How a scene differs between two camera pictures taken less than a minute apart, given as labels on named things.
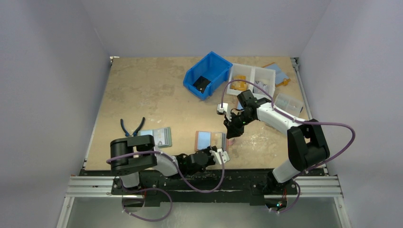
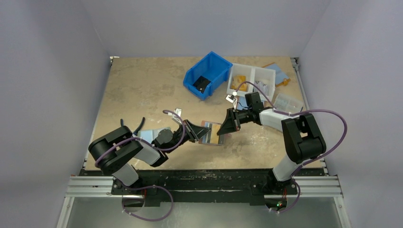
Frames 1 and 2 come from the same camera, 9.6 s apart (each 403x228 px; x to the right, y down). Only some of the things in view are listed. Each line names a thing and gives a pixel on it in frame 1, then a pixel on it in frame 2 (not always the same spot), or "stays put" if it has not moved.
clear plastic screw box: x=290 y=104 stays put
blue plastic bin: x=211 y=70 stays put
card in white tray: x=257 y=90 stays put
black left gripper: x=206 y=150 to x=196 y=131
